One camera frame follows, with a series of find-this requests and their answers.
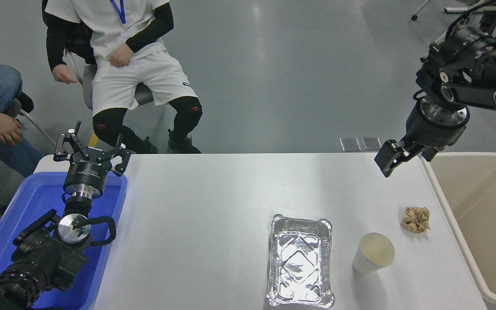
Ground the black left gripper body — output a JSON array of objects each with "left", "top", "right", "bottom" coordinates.
[{"left": 64, "top": 158, "right": 112, "bottom": 191}]

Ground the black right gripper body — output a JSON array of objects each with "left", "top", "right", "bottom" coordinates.
[{"left": 405, "top": 102, "right": 466, "bottom": 151}]

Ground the white paper cup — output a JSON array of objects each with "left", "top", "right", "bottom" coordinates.
[{"left": 352, "top": 232, "right": 396, "bottom": 275}]

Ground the person's right hand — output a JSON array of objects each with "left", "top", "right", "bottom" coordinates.
[{"left": 52, "top": 64, "right": 78, "bottom": 84}]

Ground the person's hand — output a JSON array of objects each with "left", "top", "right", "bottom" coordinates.
[{"left": 0, "top": 113, "right": 23, "bottom": 146}]

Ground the person's left hand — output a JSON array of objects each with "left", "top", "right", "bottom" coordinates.
[{"left": 109, "top": 44, "right": 134, "bottom": 68}]

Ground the metal floor plate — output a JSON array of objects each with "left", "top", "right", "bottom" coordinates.
[
  {"left": 361, "top": 136, "right": 382, "bottom": 151},
  {"left": 339, "top": 137, "right": 361, "bottom": 152}
]

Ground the blue plastic tray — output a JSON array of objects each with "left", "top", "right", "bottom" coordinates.
[{"left": 0, "top": 172, "right": 128, "bottom": 310}]

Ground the crumpled tan paper ball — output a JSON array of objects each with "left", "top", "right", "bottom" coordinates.
[{"left": 401, "top": 206, "right": 431, "bottom": 234}]

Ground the grey chair with thin legs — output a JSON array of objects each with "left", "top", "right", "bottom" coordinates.
[{"left": 3, "top": 92, "right": 58, "bottom": 148}]

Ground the large pale plastic bin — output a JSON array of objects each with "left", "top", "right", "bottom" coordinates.
[{"left": 420, "top": 152, "right": 496, "bottom": 304}]

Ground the silver foil tray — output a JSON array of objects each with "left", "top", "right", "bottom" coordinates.
[{"left": 266, "top": 214, "right": 335, "bottom": 309}]

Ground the white frame wheeled chair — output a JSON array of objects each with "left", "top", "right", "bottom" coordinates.
[{"left": 411, "top": 0, "right": 496, "bottom": 37}]

